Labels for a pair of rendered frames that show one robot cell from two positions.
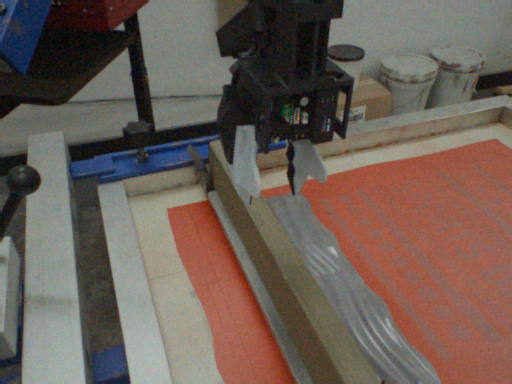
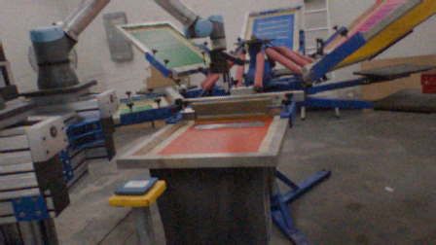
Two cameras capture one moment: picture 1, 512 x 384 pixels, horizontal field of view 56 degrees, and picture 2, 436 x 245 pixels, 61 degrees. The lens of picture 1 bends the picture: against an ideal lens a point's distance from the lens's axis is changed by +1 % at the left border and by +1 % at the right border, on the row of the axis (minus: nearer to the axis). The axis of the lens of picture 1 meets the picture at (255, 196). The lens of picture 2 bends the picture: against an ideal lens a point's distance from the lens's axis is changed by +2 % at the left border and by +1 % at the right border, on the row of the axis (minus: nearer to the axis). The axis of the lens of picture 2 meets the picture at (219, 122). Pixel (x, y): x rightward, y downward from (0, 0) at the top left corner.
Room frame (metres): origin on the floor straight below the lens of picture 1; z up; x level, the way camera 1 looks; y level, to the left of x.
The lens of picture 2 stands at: (1.41, -1.48, 1.39)
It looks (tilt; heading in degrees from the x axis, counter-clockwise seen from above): 14 degrees down; 127
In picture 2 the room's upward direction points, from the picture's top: 7 degrees counter-clockwise
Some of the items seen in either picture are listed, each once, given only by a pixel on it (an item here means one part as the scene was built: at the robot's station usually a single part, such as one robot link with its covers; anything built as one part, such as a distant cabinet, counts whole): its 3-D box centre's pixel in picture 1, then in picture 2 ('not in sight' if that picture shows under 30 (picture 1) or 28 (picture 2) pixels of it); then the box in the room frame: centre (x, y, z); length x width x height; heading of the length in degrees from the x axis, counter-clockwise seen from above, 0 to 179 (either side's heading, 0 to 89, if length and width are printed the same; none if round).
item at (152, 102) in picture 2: not in sight; (127, 97); (-0.47, 0.07, 1.05); 1.08 x 0.61 x 0.23; 50
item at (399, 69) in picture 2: not in sight; (343, 83); (0.54, 1.28, 0.91); 1.34 x 0.40 x 0.08; 50
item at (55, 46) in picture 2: not in sight; (49, 43); (0.02, -0.66, 1.42); 0.13 x 0.12 x 0.14; 141
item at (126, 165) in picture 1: (195, 165); (288, 113); (0.65, 0.10, 0.97); 0.30 x 0.05 x 0.07; 110
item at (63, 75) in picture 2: not in sight; (55, 73); (0.03, -0.66, 1.31); 0.15 x 0.15 x 0.10
